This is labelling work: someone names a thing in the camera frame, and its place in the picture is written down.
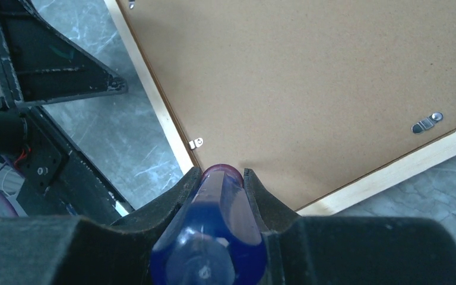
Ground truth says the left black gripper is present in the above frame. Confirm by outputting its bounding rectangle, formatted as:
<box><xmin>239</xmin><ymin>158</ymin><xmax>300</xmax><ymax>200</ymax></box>
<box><xmin>0</xmin><ymin>1</ymin><xmax>201</xmax><ymax>284</ymax></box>

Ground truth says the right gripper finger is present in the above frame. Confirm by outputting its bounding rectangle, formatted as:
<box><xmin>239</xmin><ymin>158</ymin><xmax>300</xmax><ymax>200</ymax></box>
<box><xmin>243</xmin><ymin>169</ymin><xmax>456</xmax><ymax>284</ymax></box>

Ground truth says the red blue screwdriver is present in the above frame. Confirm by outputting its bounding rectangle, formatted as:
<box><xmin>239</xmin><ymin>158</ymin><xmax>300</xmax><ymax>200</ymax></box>
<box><xmin>150</xmin><ymin>164</ymin><xmax>267</xmax><ymax>284</ymax></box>

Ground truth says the wooden picture frame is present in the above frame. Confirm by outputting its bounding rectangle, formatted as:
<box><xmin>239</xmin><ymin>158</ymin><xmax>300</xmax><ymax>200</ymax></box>
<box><xmin>106</xmin><ymin>1</ymin><xmax>456</xmax><ymax>216</ymax></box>

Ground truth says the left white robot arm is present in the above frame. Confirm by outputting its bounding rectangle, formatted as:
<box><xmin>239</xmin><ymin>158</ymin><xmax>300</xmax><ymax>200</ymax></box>
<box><xmin>0</xmin><ymin>1</ymin><xmax>133</xmax><ymax>224</ymax></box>

